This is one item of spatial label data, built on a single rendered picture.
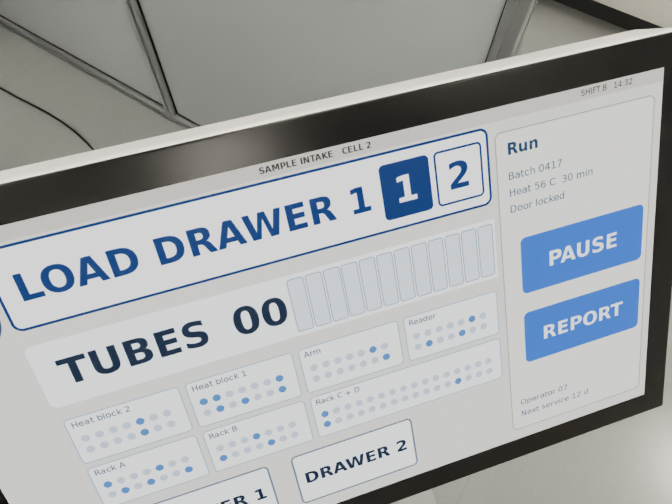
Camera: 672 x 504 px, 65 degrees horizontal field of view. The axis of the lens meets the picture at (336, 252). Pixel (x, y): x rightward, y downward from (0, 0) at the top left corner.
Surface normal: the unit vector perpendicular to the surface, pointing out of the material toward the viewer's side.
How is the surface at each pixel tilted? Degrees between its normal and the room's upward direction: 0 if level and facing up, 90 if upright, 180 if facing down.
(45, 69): 0
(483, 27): 90
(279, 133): 50
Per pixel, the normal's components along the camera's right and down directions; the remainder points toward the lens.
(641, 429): 0.02, -0.47
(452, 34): -0.55, 0.73
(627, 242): 0.25, 0.34
